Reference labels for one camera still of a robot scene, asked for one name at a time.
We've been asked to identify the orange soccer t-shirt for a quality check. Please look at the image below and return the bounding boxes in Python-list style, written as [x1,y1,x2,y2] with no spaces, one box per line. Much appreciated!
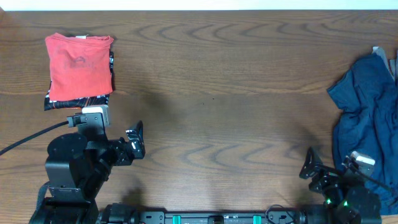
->
[45,33,114,101]

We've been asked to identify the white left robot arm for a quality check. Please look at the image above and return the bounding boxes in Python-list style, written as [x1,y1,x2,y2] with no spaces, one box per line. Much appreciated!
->
[30,121,146,224]

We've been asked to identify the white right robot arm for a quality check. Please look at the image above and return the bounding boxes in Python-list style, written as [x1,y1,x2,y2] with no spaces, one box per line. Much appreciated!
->
[295,147,382,224]

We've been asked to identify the black folded printed shirt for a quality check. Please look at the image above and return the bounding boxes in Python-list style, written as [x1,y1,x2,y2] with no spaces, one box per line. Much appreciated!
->
[44,50,114,111]

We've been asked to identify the navy blue garment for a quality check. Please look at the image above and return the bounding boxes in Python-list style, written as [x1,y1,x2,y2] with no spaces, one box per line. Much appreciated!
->
[327,53,397,215]

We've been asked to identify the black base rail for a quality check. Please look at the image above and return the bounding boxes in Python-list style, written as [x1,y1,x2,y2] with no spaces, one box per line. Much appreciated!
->
[96,203,308,224]

